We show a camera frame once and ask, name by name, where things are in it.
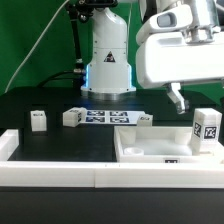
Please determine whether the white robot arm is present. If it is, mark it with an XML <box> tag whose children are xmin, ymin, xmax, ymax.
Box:
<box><xmin>81</xmin><ymin>0</ymin><xmax>224</xmax><ymax>114</ymax></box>

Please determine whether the white U-shaped obstacle fence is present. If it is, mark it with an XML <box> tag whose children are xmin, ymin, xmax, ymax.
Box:
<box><xmin>0</xmin><ymin>129</ymin><xmax>224</xmax><ymax>189</ymax></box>

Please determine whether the black cable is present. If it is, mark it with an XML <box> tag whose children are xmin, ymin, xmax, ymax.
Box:
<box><xmin>37</xmin><ymin>70</ymin><xmax>84</xmax><ymax>88</ymax></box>

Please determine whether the white square tabletop part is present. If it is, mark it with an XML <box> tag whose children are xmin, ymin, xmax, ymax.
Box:
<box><xmin>114</xmin><ymin>126</ymin><xmax>224</xmax><ymax>164</ymax></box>

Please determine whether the blue tag marker sheet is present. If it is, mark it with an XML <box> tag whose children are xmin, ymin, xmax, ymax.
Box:
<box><xmin>81</xmin><ymin>110</ymin><xmax>144</xmax><ymax>125</ymax></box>

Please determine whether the white cable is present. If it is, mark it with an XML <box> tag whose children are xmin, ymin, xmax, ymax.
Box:
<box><xmin>4</xmin><ymin>0</ymin><xmax>72</xmax><ymax>94</ymax></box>

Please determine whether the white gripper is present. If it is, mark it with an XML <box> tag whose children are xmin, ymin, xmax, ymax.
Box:
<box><xmin>136</xmin><ymin>4</ymin><xmax>224</xmax><ymax>114</ymax></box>

